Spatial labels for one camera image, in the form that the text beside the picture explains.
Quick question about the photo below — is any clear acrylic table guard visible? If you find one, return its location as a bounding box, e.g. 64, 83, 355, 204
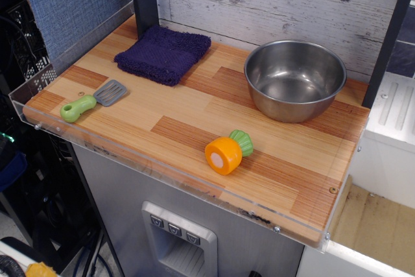
12, 17, 369, 248

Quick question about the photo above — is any stainless steel bowl pot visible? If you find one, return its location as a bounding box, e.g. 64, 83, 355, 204
244, 40, 347, 123

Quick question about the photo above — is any black plastic crate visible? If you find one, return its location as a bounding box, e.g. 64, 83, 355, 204
1, 0, 50, 80

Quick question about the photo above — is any white toy sink unit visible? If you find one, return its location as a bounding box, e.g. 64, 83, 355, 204
298, 73, 414, 276

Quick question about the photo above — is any purple terry cloth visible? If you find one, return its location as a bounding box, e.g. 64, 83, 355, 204
114, 25, 211, 86

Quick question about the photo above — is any silver ice dispenser panel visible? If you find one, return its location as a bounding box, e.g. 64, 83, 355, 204
141, 201, 219, 276

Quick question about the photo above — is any orange toy carrot piece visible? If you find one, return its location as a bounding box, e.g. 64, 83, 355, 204
204, 130, 254, 175

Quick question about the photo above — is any blue fabric panel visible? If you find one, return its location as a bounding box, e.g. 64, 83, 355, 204
27, 0, 132, 60

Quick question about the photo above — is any dark grey post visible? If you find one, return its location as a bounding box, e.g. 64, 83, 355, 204
133, 0, 159, 39
362, 0, 411, 108

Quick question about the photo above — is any dark grey right post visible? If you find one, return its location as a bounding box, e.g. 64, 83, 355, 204
362, 0, 411, 108

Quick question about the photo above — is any grey toy fridge cabinet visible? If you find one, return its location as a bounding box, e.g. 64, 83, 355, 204
75, 147, 303, 276

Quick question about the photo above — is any toy spatula green handle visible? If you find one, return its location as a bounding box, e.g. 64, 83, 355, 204
60, 79, 128, 124

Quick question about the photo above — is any yellow object bottom left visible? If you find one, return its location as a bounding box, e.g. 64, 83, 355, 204
25, 262, 58, 277

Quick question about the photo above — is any dark grey left post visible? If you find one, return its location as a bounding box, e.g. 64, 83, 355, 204
133, 0, 159, 39

